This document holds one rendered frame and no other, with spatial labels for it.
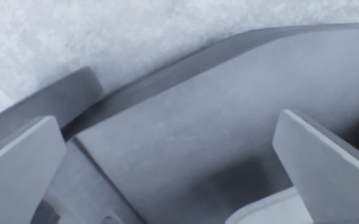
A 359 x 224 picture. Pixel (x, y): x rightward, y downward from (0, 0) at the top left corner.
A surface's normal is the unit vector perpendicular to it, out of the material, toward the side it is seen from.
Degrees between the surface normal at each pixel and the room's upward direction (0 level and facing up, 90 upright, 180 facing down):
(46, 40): 0
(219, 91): 0
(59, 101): 55
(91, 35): 0
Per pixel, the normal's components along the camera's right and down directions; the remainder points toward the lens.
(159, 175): 0.05, 0.40
